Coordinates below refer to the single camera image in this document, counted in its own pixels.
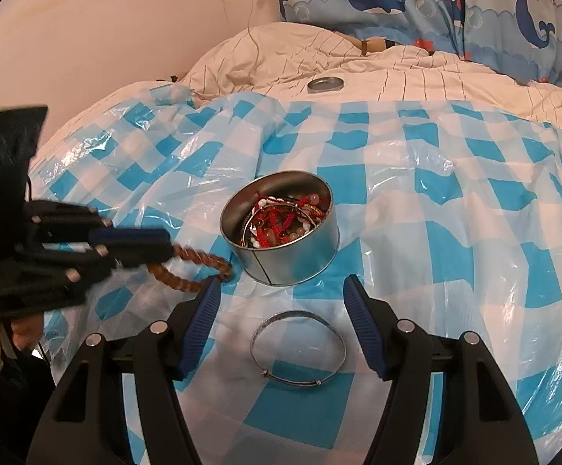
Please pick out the round metal tin lid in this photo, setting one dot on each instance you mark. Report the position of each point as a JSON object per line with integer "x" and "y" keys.
{"x": 326, "y": 85}

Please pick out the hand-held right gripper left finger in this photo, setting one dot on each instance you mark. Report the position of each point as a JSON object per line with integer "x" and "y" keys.
{"x": 198, "y": 330}

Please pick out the blue checkered plastic sheet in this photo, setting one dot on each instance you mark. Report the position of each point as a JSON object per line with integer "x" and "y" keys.
{"x": 431, "y": 203}

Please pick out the person's left hand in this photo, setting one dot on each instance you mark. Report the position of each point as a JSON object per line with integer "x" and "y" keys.
{"x": 24, "y": 336}

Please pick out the silver bangle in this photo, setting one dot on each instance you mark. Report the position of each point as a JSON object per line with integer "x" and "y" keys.
{"x": 288, "y": 313}

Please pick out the person's left forearm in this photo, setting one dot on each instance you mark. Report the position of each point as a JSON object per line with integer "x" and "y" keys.
{"x": 0, "y": 411}

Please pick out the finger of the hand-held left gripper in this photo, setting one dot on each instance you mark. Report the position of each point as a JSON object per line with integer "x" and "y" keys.
{"x": 130, "y": 237}
{"x": 140, "y": 257}

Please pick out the white striped quilt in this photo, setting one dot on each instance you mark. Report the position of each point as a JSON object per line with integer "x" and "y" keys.
{"x": 310, "y": 53}

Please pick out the round metal tin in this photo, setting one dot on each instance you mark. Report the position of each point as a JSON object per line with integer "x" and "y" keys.
{"x": 290, "y": 257}

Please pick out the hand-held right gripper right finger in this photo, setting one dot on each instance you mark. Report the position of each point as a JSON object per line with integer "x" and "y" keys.
{"x": 365, "y": 330}

